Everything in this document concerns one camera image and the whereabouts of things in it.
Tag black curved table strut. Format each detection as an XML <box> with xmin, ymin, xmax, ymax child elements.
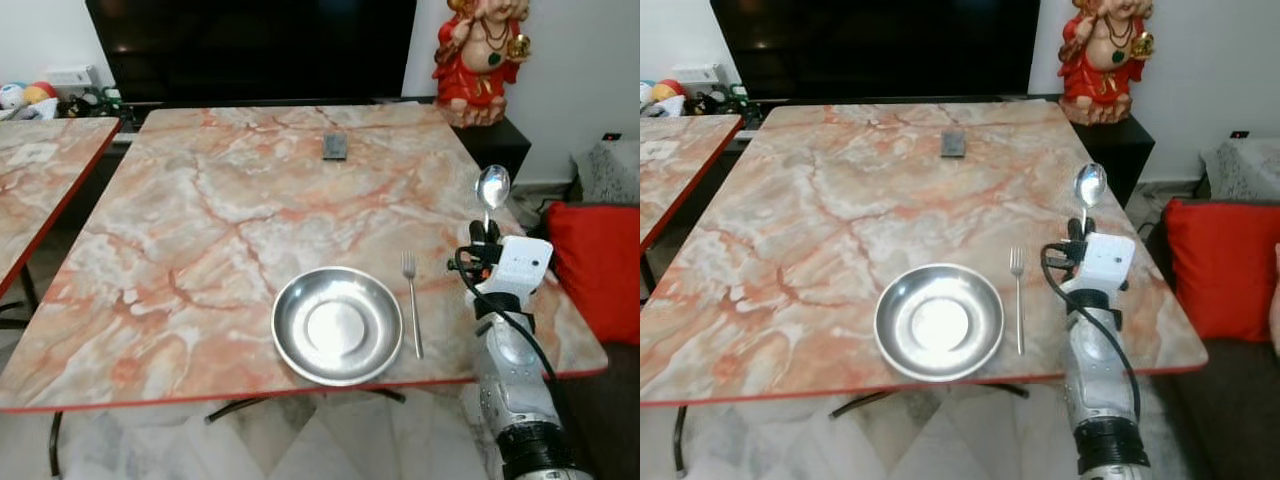
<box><xmin>204</xmin><ymin>387</ymin><xmax>408</xmax><ymax>425</ymax></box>
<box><xmin>828</xmin><ymin>382</ymin><xmax>1030</xmax><ymax>420</ymax></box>

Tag silver metal fork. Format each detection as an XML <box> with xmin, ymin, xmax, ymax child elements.
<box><xmin>401</xmin><ymin>251</ymin><xmax>426</xmax><ymax>360</ymax></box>
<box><xmin>1008</xmin><ymin>246</ymin><xmax>1029</xmax><ymax>357</ymax></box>

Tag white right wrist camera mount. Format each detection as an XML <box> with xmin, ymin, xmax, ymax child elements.
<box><xmin>480</xmin><ymin>235</ymin><xmax>555</xmax><ymax>303</ymax></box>
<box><xmin>1078</xmin><ymin>231</ymin><xmax>1137</xmax><ymax>295</ymax></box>

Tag red cushion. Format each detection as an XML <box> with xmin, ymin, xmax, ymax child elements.
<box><xmin>545</xmin><ymin>201</ymin><xmax>614</xmax><ymax>347</ymax></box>
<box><xmin>1162</xmin><ymin>197</ymin><xmax>1280</xmax><ymax>344</ymax></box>

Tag round steel plate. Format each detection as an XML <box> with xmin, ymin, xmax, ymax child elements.
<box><xmin>873</xmin><ymin>262</ymin><xmax>1006</xmax><ymax>384</ymax></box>
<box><xmin>271</xmin><ymin>265</ymin><xmax>405</xmax><ymax>388</ymax></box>

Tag black side cabinet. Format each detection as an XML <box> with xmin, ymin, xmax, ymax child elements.
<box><xmin>1074</xmin><ymin>113</ymin><xmax>1157</xmax><ymax>208</ymax></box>
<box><xmin>452</xmin><ymin>117</ymin><xmax>532</xmax><ymax>185</ymax></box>

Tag red laughing Buddha statue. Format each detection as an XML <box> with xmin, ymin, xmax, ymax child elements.
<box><xmin>1057</xmin><ymin>0</ymin><xmax>1157</xmax><ymax>127</ymax></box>
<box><xmin>432</xmin><ymin>0</ymin><xmax>532</xmax><ymax>129</ymax></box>

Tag colourful plush toys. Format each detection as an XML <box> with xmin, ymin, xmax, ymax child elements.
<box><xmin>640</xmin><ymin>79</ymin><xmax>687</xmax><ymax>119</ymax></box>
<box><xmin>0</xmin><ymin>80</ymin><xmax>61</xmax><ymax>122</ymax></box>

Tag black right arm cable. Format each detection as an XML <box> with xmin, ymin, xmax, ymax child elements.
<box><xmin>452</xmin><ymin>246</ymin><xmax>559</xmax><ymax>386</ymax></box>
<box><xmin>1040</xmin><ymin>241</ymin><xmax>1143</xmax><ymax>421</ymax></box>

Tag black television screen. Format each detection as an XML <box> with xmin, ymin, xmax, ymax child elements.
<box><xmin>709</xmin><ymin>0</ymin><xmax>1042</xmax><ymax>102</ymax></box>
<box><xmin>84</xmin><ymin>0</ymin><xmax>419</xmax><ymax>105</ymax></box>

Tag silver metal spoon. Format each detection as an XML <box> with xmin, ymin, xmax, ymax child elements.
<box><xmin>1073</xmin><ymin>161</ymin><xmax>1109</xmax><ymax>234</ymax></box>
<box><xmin>475</xmin><ymin>164</ymin><xmax>512</xmax><ymax>237</ymax></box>

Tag grey patterned cloth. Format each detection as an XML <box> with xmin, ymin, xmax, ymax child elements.
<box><xmin>573</xmin><ymin>142</ymin><xmax>641</xmax><ymax>207</ymax></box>
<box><xmin>1203</xmin><ymin>137</ymin><xmax>1280</xmax><ymax>204</ymax></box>

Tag white plastic box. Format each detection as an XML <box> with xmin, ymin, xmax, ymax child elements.
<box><xmin>44</xmin><ymin>65</ymin><xmax>98</xmax><ymax>101</ymax></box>
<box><xmin>671</xmin><ymin>63</ymin><xmax>724</xmax><ymax>97</ymax></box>

